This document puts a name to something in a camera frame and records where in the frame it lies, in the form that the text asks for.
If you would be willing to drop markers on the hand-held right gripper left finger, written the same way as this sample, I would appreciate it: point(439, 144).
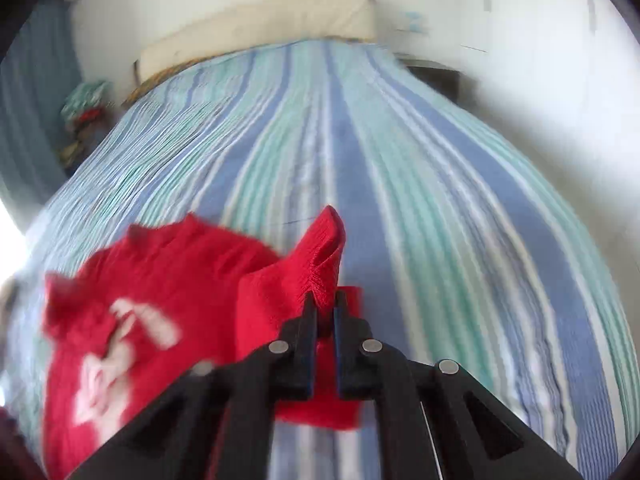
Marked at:
point(311, 331)

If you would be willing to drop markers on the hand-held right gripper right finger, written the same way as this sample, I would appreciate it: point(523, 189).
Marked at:
point(340, 332)

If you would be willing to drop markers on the red shirt with white print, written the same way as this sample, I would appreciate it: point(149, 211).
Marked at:
point(170, 290)

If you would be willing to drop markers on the pile of colourful clothes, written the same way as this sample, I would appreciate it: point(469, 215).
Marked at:
point(85, 110)

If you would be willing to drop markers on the blue green striped bed sheet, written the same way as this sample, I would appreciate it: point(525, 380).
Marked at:
point(380, 160)

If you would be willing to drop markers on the dark bedside table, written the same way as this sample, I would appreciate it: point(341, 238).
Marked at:
point(440, 77)

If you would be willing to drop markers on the cream pillow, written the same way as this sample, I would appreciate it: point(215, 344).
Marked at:
point(260, 30)

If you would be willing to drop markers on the blue curtain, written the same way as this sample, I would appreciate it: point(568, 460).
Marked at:
point(35, 90)

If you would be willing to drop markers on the white wardrobe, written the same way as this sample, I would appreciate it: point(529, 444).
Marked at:
point(530, 10)

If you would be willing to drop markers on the blue wall sticker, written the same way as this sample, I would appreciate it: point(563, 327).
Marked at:
point(414, 20)

